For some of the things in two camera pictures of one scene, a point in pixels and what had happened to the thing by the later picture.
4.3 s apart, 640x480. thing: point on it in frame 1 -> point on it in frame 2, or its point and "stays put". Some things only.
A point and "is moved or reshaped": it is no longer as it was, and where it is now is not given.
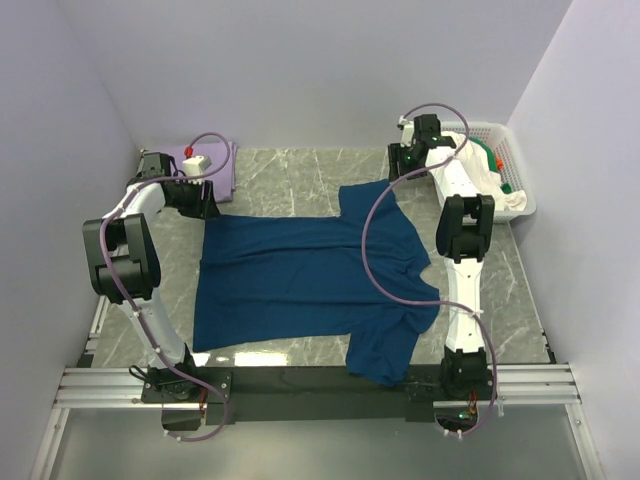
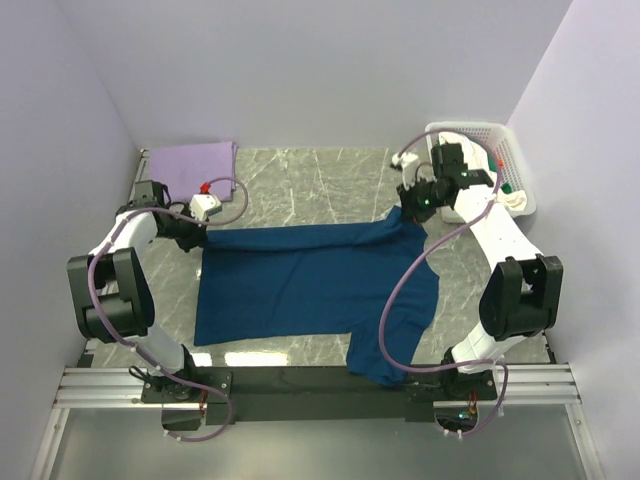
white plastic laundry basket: x=509 y=164 stays put
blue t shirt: x=264 y=279 is moved or reshaped
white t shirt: x=481 y=175 stays put
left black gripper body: x=188 y=199 -> x=183 y=231
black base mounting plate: x=294 y=393 stays put
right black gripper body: x=403 y=158 -> x=422 y=200
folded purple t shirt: x=222 y=172 stays put
